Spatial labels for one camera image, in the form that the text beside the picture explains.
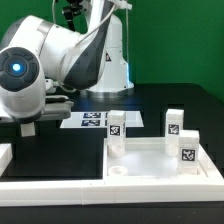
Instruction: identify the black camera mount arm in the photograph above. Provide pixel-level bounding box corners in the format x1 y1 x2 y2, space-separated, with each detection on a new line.
62 0 83 31

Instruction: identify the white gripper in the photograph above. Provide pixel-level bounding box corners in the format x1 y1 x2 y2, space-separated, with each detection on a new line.
0 95 74 123

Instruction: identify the white square table top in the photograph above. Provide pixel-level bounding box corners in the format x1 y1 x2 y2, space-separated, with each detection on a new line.
103 137 216 178

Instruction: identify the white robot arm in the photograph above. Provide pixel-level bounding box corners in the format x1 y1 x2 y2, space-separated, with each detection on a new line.
0 0 132 123

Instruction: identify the white fiducial marker sheet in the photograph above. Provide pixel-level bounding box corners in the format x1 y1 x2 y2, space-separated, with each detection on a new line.
60 111 144 129

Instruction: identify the grey hanging cable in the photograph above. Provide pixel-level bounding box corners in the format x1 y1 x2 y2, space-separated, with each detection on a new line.
51 0 58 24

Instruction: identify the white U-shaped obstacle fence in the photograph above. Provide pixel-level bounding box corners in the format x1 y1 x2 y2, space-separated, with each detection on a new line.
0 144 224 207

